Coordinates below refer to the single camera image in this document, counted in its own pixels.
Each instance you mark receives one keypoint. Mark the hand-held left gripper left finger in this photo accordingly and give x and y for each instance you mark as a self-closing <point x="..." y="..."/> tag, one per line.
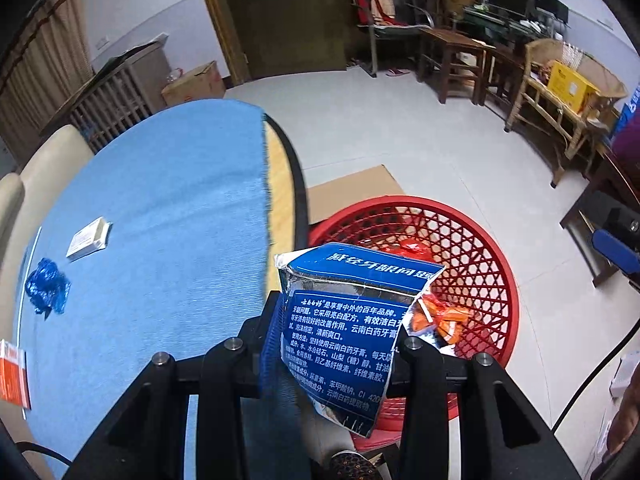
<point x="270" y="355"/>

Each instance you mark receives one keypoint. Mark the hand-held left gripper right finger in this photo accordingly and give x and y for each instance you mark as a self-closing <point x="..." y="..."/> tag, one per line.
<point x="400" y="375"/>

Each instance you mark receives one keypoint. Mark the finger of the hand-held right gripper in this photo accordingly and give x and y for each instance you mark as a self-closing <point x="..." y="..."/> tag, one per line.
<point x="617" y="246"/>

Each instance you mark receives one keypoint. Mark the orange wrapper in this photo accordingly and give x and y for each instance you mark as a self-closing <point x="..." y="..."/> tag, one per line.
<point x="440" y="317"/>

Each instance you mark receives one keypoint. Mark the blue toothpaste box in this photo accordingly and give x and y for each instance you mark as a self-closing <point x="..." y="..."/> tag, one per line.
<point x="340" y="320"/>

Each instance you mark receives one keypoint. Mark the red plastic bag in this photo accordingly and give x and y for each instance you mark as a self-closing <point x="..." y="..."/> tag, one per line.
<point x="407" y="250"/>

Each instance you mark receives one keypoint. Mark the red plastic mesh basket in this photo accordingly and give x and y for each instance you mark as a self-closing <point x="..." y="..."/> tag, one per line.
<point x="480" y="270"/>

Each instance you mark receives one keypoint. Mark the bamboo chair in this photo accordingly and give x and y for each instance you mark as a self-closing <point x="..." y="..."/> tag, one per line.
<point x="545" y="105"/>

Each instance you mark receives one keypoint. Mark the yellow box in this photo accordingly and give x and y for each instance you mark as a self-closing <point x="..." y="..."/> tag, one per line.
<point x="570" y="85"/>

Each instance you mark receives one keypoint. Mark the flat cardboard sheet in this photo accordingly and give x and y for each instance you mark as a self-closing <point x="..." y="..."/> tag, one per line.
<point x="350" y="190"/>

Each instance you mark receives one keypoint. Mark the round wooden table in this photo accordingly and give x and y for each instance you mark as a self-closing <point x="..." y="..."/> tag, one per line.
<point x="280" y="160"/>

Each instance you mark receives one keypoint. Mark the small white box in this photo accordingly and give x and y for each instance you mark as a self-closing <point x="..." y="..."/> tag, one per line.
<point x="89" y="237"/>

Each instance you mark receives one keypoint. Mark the crumpled blue plastic bag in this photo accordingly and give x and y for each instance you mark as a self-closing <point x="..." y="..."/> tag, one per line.
<point x="47" y="287"/>

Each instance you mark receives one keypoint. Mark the dark wooden stool table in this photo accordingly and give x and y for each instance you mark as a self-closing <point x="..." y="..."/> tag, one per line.
<point x="450" y="45"/>

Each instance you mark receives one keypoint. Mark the thin white stick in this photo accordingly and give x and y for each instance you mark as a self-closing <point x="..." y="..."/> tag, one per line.
<point x="25" y="280"/>

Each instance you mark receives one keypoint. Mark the orange and white carton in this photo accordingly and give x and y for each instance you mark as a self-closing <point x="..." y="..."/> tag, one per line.
<point x="12" y="375"/>

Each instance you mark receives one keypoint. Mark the brown cardboard box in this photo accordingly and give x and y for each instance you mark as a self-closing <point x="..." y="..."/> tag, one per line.
<point x="195" y="85"/>

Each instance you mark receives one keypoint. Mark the wooden slatted crib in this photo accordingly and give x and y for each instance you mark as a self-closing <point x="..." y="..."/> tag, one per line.
<point x="115" y="95"/>

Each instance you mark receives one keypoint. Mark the wooden door with glass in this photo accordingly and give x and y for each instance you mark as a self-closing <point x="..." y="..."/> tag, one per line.
<point x="285" y="25"/>

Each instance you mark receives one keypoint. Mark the red striped cloth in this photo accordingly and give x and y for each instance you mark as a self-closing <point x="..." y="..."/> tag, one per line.
<point x="377" y="0"/>

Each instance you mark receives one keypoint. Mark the beige curtains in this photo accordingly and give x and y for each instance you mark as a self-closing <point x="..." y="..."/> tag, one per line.
<point x="40" y="60"/>

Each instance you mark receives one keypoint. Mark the metal frame chair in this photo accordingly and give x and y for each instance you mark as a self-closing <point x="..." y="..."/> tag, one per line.
<point x="395" y="35"/>

